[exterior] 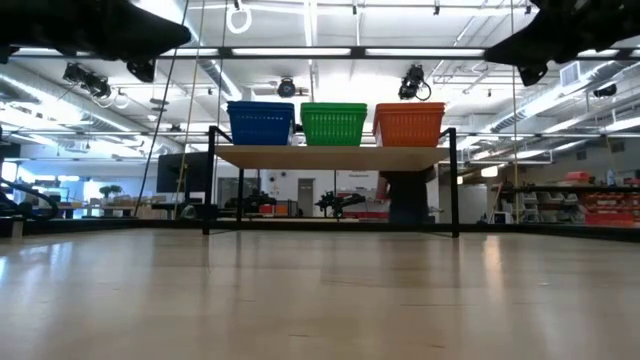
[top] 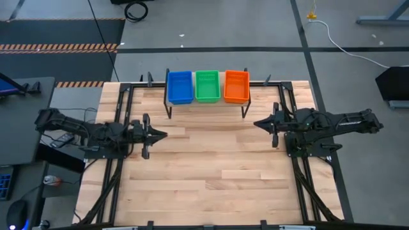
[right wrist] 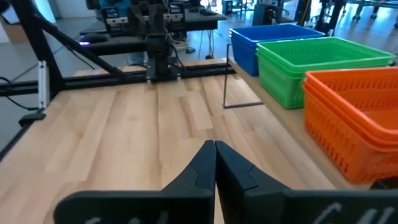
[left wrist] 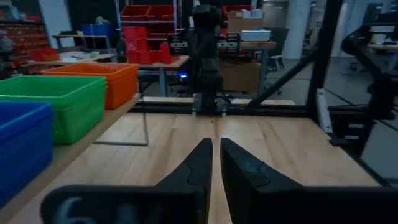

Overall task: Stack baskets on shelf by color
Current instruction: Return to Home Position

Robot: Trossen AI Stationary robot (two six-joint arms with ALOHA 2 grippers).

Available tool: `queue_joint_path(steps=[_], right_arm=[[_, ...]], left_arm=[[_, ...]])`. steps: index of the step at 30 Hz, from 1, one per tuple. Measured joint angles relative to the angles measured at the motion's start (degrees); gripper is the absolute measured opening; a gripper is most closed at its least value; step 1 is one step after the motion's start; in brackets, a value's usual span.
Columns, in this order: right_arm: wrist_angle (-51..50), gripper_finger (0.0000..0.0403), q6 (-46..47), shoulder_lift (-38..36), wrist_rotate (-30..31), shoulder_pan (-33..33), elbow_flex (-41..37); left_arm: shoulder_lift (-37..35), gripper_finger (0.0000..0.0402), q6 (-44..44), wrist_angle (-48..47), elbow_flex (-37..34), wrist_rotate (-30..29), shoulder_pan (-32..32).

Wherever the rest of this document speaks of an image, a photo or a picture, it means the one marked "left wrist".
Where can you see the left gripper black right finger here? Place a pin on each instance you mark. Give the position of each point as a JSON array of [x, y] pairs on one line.
[[248, 186]]

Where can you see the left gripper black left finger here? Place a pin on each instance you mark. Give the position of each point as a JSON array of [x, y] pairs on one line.
[[199, 174]]

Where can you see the green plastic basket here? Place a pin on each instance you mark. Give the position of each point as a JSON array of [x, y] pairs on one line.
[[77, 100], [46, 87], [81, 124]]

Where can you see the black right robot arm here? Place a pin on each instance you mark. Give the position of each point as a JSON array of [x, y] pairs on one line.
[[210, 81]]

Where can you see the stack of red bins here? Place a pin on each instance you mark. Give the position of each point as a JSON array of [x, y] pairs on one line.
[[136, 43]]

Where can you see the cardboard box with labels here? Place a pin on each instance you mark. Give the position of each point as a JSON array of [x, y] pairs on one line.
[[239, 23]]

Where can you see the white flat box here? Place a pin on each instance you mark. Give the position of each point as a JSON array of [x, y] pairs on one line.
[[255, 35]]

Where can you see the red plastic bin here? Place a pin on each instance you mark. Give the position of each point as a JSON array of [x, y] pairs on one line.
[[168, 54]]

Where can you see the wooden table with grey legs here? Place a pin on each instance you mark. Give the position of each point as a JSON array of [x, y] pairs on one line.
[[174, 62]]

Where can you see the device with blue light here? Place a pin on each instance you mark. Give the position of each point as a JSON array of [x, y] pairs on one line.
[[183, 75]]

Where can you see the wooden workbench with grey legs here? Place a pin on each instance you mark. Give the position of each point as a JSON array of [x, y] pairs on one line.
[[264, 45]]

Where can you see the large cardboard box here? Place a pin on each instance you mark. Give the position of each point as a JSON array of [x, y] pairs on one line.
[[242, 77]]

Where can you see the small white stool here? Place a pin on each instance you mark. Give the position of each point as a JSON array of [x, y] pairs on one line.
[[276, 57]]

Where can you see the white pillar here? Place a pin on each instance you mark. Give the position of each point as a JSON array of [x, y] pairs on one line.
[[295, 28]]

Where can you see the blue storage bin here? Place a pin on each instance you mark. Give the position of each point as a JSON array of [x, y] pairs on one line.
[[99, 30]]

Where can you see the pale top table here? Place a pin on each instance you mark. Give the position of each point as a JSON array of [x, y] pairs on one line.
[[77, 57]]

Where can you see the red orange crate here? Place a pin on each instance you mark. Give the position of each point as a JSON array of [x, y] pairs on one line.
[[45, 55]]

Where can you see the shelving with small parts bins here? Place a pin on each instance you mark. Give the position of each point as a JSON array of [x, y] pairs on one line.
[[25, 37]]

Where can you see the silver metal bracket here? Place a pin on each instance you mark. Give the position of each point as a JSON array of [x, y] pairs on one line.
[[324, 112]]

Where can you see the black aluminium rig frame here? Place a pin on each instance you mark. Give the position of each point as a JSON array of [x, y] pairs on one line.
[[323, 46]]

